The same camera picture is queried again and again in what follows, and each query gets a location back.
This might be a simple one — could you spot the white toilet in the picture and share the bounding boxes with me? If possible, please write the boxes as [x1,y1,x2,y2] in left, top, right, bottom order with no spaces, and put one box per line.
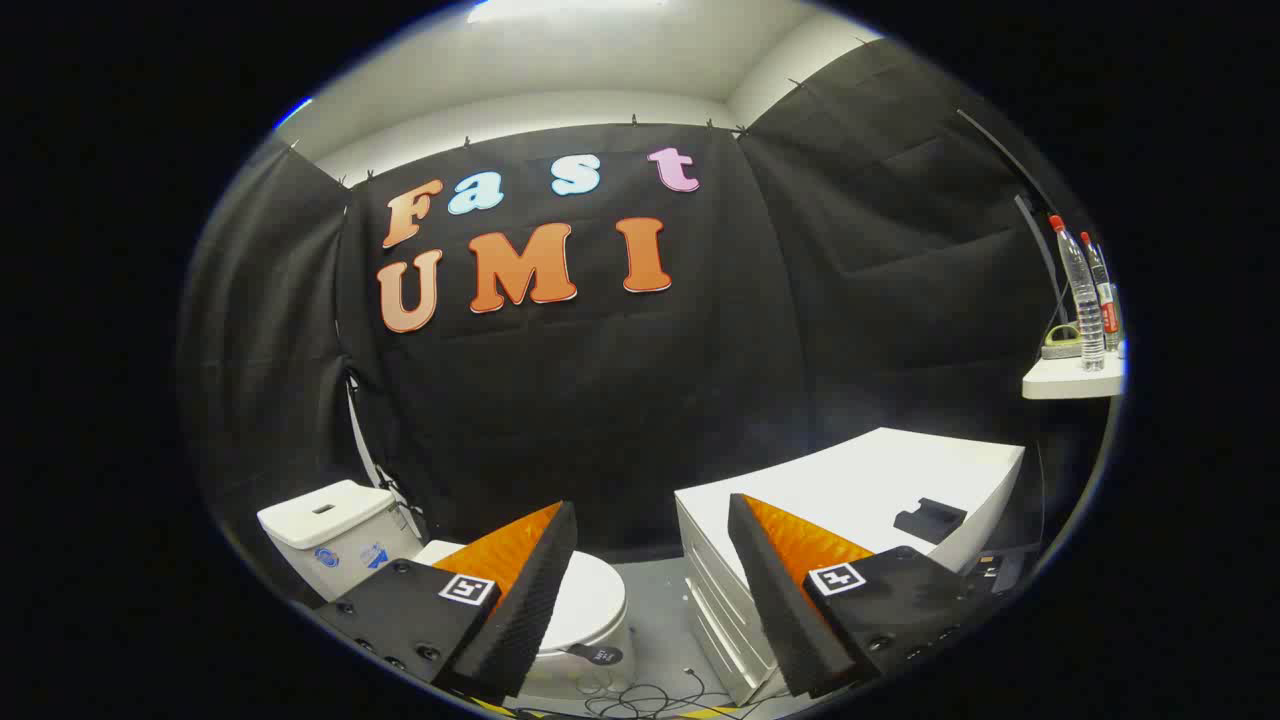
[257,480,638,701]

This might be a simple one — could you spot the water bottle red label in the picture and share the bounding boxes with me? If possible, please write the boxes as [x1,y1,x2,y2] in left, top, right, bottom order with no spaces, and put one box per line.
[1080,232,1122,353]

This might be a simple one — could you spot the clear water bottle red cap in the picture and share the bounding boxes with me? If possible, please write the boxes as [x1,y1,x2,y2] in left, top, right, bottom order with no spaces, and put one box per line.
[1048,215,1106,372]

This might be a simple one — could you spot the black box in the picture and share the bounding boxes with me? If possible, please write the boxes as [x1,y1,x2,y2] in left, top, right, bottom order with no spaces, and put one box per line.
[965,543,1041,599]

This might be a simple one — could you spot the white drawer cabinet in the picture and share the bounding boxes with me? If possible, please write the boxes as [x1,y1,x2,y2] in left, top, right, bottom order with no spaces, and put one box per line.
[675,427,1026,706]

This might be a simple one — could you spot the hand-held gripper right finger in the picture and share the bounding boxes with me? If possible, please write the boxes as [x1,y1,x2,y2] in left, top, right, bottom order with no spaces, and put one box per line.
[727,492,991,699]

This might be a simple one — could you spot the flat black object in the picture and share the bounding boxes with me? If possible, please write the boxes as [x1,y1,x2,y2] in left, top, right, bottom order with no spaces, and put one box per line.
[893,497,968,546]

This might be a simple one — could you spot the black backdrop cloth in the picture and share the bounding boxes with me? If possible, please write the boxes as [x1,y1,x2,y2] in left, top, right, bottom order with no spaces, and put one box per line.
[180,40,1111,601]

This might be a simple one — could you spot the thin black stand pole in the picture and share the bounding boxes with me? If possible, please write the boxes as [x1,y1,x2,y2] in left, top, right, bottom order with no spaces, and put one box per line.
[955,108,1071,331]

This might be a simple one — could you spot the white shelf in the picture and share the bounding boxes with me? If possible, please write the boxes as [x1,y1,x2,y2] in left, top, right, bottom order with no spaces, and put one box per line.
[1022,340,1127,401]

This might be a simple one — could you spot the white toilet lid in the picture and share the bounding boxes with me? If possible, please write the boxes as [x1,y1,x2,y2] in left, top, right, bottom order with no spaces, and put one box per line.
[415,540,629,667]

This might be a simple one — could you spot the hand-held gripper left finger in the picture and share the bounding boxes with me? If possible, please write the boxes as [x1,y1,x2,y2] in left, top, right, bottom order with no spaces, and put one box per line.
[315,500,579,701]

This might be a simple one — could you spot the black floor cables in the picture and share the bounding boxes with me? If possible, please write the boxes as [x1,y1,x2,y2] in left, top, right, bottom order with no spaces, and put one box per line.
[585,668,743,719]

